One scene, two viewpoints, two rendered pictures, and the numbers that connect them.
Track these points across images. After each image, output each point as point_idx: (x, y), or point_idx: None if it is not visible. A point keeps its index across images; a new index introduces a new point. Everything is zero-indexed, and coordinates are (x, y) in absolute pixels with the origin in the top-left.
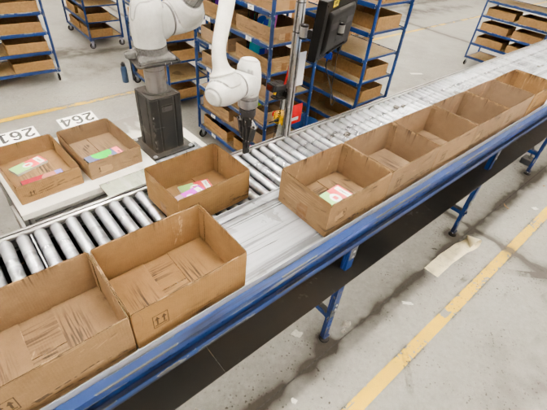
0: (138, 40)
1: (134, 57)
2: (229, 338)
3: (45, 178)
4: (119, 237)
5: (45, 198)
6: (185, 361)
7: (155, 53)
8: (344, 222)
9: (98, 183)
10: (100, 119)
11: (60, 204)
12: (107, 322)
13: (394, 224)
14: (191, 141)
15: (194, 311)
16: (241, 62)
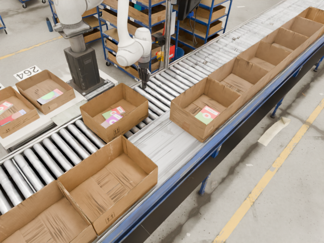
0: (62, 18)
1: (61, 30)
2: None
3: (15, 119)
4: (74, 166)
5: (16, 132)
6: None
7: (75, 26)
8: (213, 131)
9: (49, 116)
10: (43, 70)
11: (27, 135)
12: (75, 221)
13: None
14: (105, 79)
15: (128, 207)
16: (137, 33)
